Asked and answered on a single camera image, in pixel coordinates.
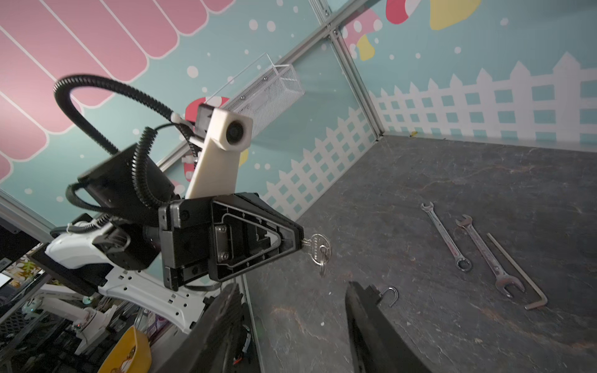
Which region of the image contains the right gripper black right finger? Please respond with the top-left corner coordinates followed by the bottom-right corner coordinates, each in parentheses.
top-left (345, 281), bottom-right (430, 372)

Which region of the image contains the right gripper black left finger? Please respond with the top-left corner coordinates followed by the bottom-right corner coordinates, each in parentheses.
top-left (153, 284), bottom-right (243, 373)

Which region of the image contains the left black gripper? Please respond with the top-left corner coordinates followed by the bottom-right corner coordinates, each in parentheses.
top-left (159, 193), bottom-right (305, 292)

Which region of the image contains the blue padlock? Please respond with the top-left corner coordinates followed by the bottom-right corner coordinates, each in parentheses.
top-left (376, 286), bottom-right (400, 308)

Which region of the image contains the small key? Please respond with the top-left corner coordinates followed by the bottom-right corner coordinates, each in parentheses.
top-left (302, 233), bottom-right (333, 278)

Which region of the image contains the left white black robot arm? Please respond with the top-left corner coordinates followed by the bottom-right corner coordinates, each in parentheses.
top-left (34, 75), bottom-right (305, 333)

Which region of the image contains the thin brown hex key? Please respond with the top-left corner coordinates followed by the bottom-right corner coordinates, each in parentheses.
top-left (487, 233), bottom-right (548, 311)

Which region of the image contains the yellow object outside cell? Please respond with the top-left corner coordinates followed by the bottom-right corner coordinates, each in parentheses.
top-left (98, 326), bottom-right (152, 373)

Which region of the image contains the long silver wrench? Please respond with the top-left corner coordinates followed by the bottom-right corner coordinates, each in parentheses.
top-left (421, 202), bottom-right (473, 273)

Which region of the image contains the short silver wrench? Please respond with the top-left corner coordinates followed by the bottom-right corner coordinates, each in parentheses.
top-left (455, 214), bottom-right (525, 298)

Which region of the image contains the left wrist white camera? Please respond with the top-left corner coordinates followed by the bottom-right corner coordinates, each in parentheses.
top-left (185, 104), bottom-right (253, 200)

